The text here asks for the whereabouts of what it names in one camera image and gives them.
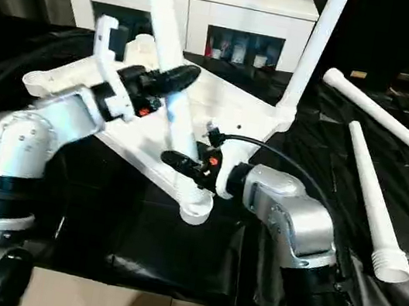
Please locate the white plastic table top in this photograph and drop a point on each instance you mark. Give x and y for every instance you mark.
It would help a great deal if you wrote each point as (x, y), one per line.
(235, 111)

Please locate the white plastic table leg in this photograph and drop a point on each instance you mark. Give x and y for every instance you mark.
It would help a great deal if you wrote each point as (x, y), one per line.
(164, 16)
(383, 116)
(370, 196)
(312, 49)

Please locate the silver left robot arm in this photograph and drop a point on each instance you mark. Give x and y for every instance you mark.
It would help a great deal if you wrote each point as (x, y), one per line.
(22, 138)

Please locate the black mat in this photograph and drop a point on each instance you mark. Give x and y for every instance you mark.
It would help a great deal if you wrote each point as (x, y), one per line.
(119, 217)

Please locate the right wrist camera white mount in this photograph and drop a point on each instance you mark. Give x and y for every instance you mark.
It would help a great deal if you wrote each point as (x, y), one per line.
(228, 176)

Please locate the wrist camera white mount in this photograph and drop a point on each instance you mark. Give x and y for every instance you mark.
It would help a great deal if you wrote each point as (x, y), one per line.
(112, 79)
(228, 176)

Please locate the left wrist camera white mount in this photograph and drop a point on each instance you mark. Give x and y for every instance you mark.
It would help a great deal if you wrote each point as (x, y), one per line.
(112, 79)

